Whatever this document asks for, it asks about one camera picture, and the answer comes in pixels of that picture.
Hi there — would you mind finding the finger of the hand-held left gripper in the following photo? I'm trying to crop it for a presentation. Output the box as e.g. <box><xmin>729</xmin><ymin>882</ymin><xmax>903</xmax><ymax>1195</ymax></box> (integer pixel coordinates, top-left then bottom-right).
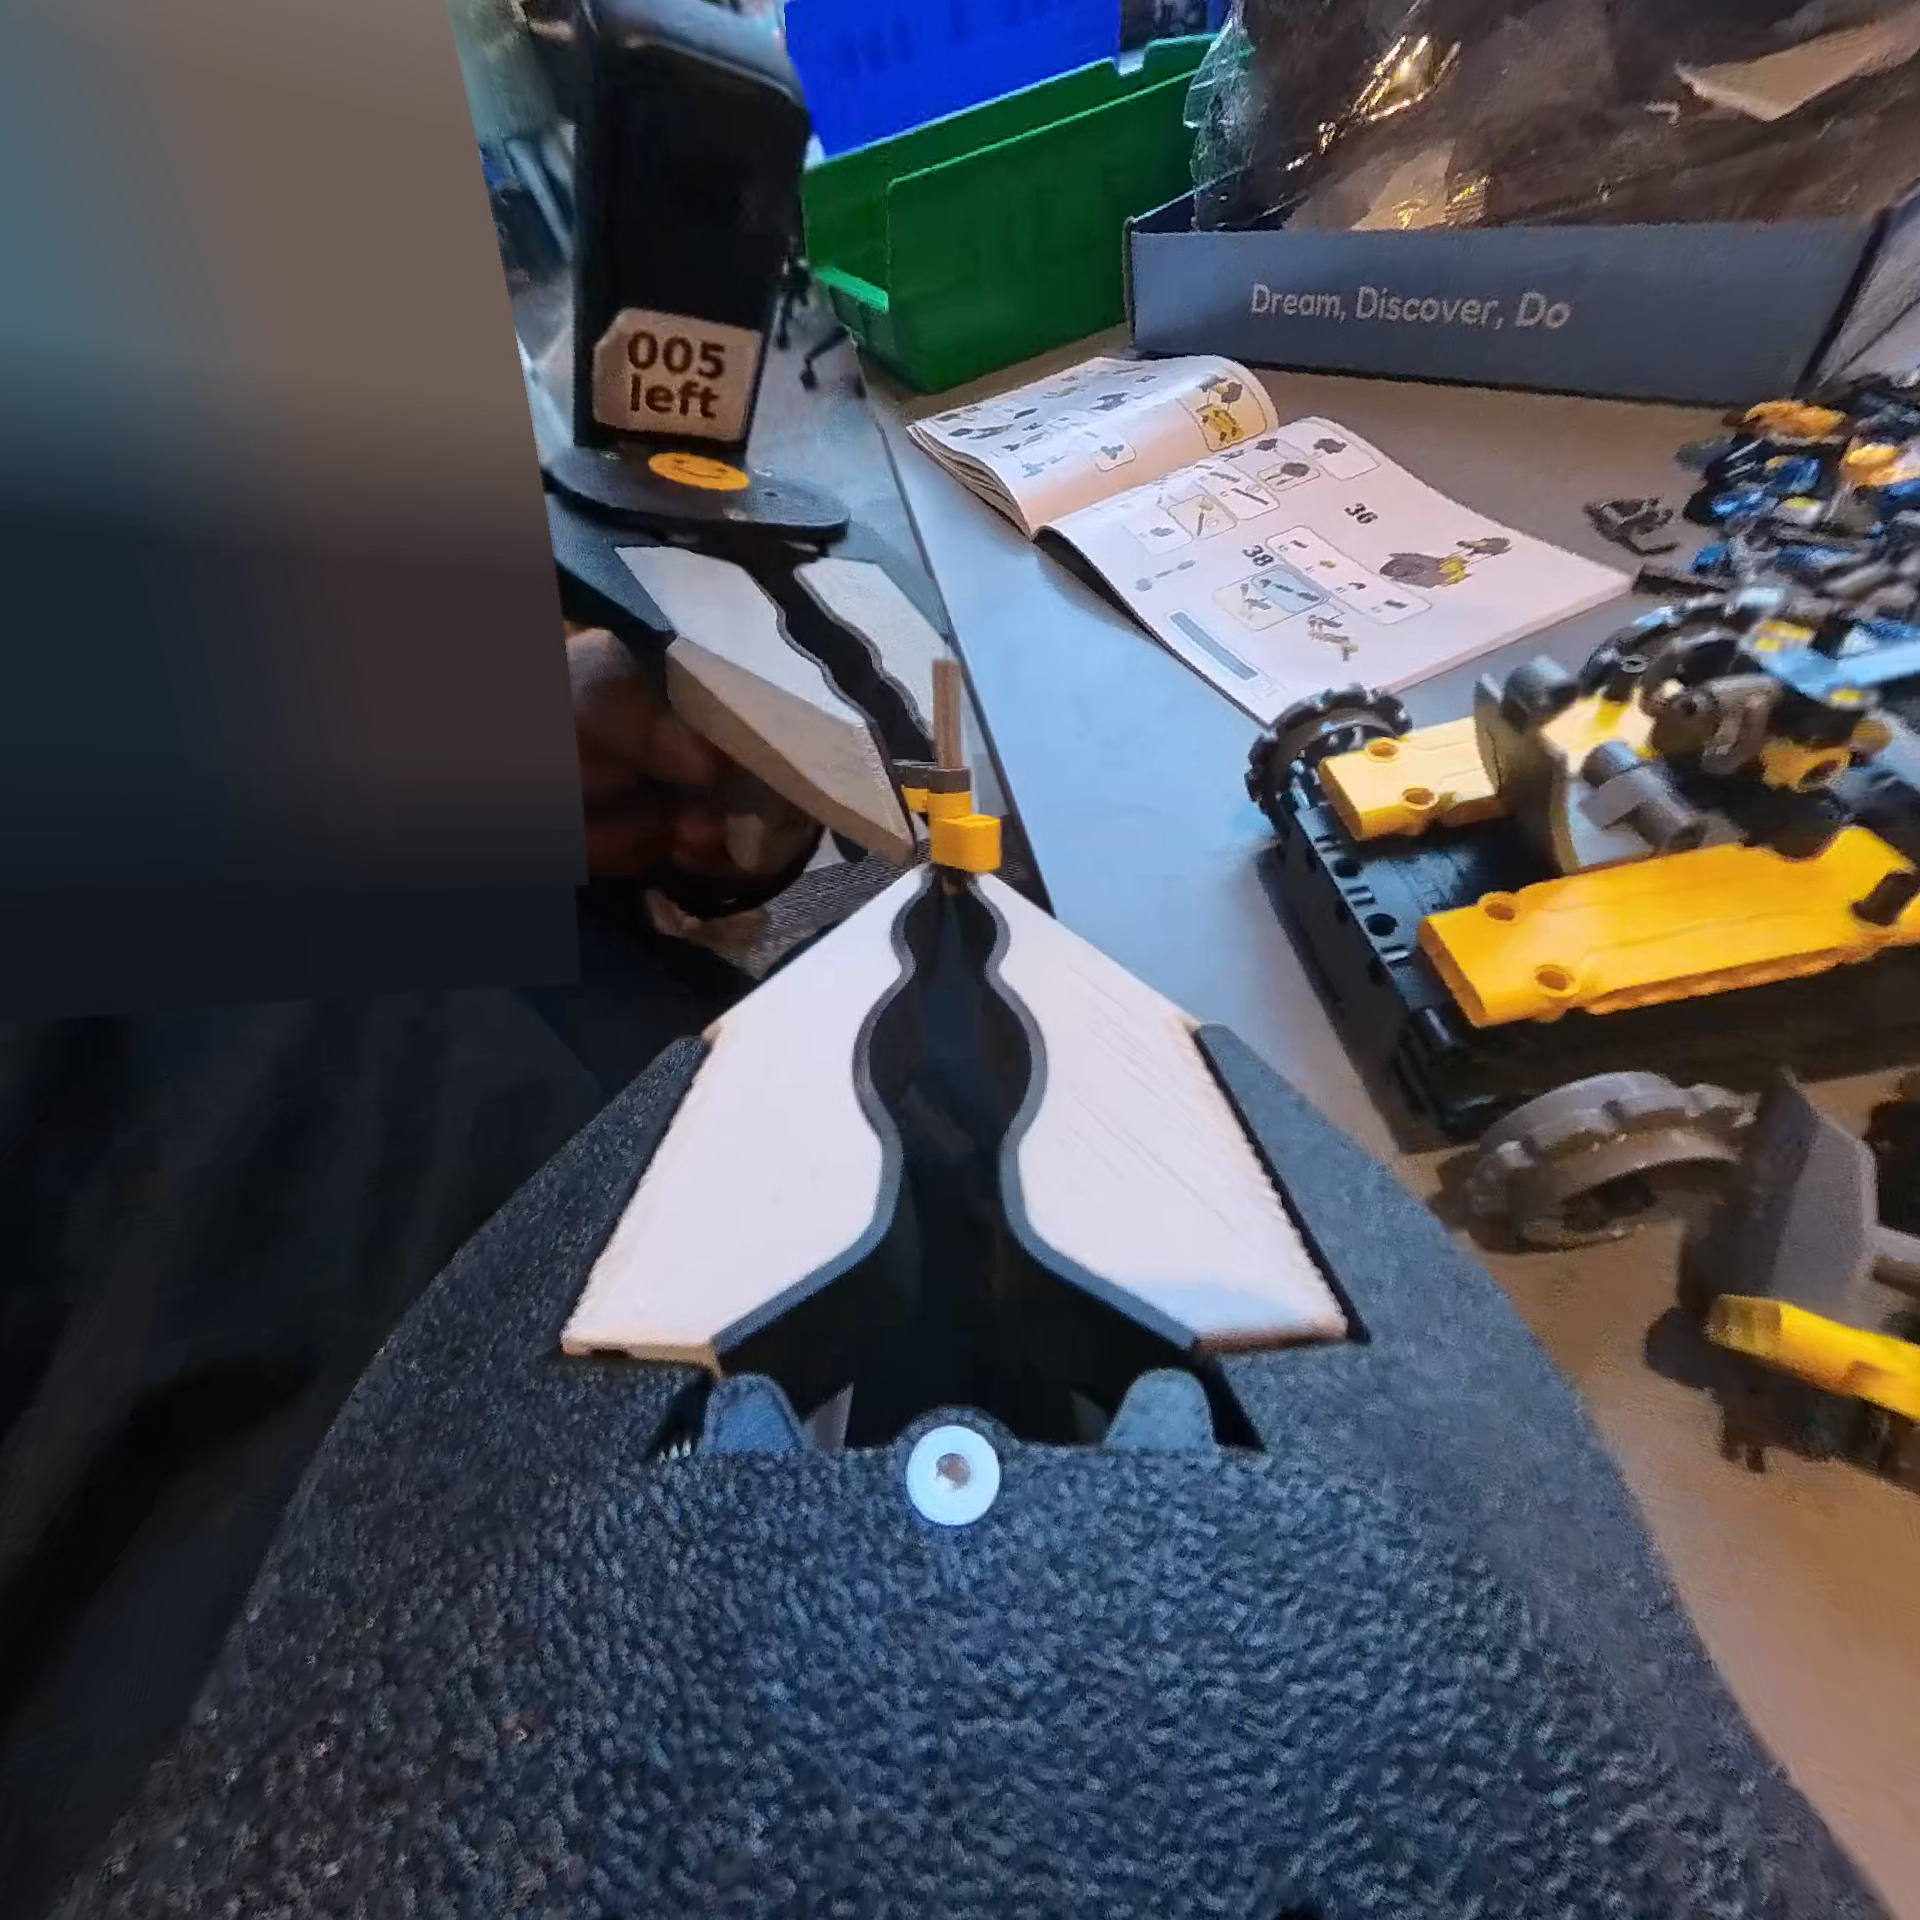
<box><xmin>614</xmin><ymin>544</ymin><xmax>922</xmax><ymax>868</ymax></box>
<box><xmin>792</xmin><ymin>554</ymin><xmax>962</xmax><ymax>771</ymax></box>

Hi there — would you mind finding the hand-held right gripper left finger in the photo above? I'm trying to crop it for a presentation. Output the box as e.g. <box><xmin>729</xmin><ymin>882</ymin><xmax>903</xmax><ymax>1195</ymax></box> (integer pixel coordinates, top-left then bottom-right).
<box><xmin>563</xmin><ymin>868</ymin><xmax>930</xmax><ymax>1372</ymax></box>

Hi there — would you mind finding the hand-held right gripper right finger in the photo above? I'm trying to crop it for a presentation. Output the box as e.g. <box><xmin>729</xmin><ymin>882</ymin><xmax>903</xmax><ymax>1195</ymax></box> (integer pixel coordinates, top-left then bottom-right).
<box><xmin>978</xmin><ymin>879</ymin><xmax>1353</xmax><ymax>1355</ymax></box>

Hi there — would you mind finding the person's left hand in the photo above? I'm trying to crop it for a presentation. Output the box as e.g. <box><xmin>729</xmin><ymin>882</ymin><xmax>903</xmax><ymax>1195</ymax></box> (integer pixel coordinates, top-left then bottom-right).
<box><xmin>567</xmin><ymin>632</ymin><xmax>828</xmax><ymax>902</ymax></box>

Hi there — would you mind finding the black wheeled chair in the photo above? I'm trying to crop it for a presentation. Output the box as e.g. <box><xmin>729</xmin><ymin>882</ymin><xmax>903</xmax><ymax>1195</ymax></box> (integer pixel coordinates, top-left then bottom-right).
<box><xmin>771</xmin><ymin>226</ymin><xmax>866</xmax><ymax>400</ymax></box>

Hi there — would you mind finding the blue plastic bin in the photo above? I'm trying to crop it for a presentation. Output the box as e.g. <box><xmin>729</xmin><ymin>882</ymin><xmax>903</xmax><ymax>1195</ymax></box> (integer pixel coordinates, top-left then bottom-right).
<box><xmin>779</xmin><ymin>0</ymin><xmax>1126</xmax><ymax>160</ymax></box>

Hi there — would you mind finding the green plastic bin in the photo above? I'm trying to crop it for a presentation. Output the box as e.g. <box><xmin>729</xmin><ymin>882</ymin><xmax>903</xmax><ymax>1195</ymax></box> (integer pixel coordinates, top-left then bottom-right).
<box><xmin>800</xmin><ymin>37</ymin><xmax>1217</xmax><ymax>398</ymax></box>

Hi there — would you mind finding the instruction booklet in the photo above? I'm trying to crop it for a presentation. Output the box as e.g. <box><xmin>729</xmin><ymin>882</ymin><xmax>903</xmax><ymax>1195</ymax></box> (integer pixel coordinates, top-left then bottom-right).
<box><xmin>907</xmin><ymin>355</ymin><xmax>1633</xmax><ymax>729</ymax></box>

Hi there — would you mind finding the person's dark clothing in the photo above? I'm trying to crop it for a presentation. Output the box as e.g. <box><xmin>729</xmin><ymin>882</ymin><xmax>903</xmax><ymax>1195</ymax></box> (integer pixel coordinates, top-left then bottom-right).
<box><xmin>0</xmin><ymin>885</ymin><xmax>1052</xmax><ymax>1920</ymax></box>

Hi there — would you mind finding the yellow toy vehicle model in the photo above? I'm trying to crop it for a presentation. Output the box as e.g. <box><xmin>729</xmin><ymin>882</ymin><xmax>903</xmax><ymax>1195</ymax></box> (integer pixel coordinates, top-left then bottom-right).
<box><xmin>1245</xmin><ymin>587</ymin><xmax>1920</xmax><ymax>1251</ymax></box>

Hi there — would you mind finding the toy wheel gear subassembly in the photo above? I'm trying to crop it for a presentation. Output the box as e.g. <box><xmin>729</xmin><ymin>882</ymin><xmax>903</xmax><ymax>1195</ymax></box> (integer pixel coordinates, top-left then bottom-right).
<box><xmin>1675</xmin><ymin>1072</ymin><xmax>1920</xmax><ymax>1468</ymax></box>

